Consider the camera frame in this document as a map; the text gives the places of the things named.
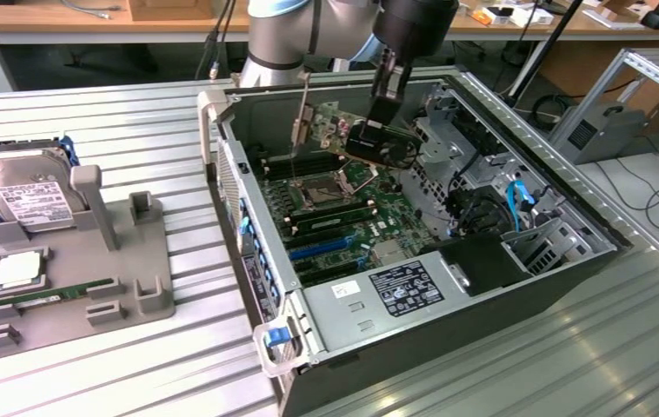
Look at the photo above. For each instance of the graphics card with black cooler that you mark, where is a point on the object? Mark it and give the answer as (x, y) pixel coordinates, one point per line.
(384, 147)

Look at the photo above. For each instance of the small wooden box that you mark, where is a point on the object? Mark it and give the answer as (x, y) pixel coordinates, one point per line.
(160, 8)

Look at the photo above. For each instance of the black plastic shroud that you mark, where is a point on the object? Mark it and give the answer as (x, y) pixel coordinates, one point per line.
(480, 265)

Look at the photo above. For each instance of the green motherboard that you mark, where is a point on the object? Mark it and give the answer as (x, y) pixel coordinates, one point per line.
(388, 208)

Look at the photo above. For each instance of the grey box device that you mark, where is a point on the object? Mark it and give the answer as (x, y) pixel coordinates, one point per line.
(613, 134)

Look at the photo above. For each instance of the green RAM stick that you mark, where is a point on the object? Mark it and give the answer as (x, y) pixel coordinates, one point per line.
(45, 295)

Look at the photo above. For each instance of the socket locking lever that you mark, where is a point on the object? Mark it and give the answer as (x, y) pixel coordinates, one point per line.
(295, 174)

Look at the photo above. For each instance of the metal socket cover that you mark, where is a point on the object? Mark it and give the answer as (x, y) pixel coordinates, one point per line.
(361, 174)

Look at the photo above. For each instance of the black tripod pole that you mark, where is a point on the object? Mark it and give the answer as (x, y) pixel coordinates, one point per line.
(544, 48)

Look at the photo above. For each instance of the white cardboard box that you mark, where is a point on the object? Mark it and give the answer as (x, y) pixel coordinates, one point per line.
(524, 16)

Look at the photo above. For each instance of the open black PC case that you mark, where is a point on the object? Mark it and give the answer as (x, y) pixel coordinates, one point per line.
(480, 326)

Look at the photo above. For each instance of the flat white package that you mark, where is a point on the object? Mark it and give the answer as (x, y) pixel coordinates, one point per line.
(611, 18)

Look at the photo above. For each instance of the grey plastic parts rack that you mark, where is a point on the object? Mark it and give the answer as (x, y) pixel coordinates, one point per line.
(63, 269)

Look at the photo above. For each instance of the silver CPU chip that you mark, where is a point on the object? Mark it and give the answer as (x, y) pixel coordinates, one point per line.
(16, 269)

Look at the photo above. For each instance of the blue expansion slot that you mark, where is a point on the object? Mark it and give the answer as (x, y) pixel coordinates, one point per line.
(321, 248)

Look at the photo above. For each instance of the silver hard disk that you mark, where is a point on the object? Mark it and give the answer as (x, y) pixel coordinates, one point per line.
(28, 195)

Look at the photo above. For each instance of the metal disk bay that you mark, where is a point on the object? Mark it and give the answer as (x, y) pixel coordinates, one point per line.
(544, 256)

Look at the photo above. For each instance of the black expansion slot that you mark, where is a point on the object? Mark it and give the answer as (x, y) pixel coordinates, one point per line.
(329, 268)

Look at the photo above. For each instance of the grey power supply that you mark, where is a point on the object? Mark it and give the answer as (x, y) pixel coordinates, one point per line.
(353, 313)

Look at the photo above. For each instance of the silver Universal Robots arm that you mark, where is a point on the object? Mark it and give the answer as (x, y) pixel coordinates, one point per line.
(283, 39)

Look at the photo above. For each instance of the black desk device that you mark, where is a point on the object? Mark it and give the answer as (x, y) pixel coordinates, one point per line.
(656, 19)

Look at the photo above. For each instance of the CPU socket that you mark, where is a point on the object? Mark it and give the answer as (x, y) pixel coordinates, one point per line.
(321, 193)

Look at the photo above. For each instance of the silver perforated drive cage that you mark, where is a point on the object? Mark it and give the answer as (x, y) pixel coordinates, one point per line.
(445, 156)

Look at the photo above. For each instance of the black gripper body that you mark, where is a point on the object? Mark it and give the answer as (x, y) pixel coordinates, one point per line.
(416, 26)

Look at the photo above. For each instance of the blue case latch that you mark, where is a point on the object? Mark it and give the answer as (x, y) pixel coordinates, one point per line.
(275, 338)

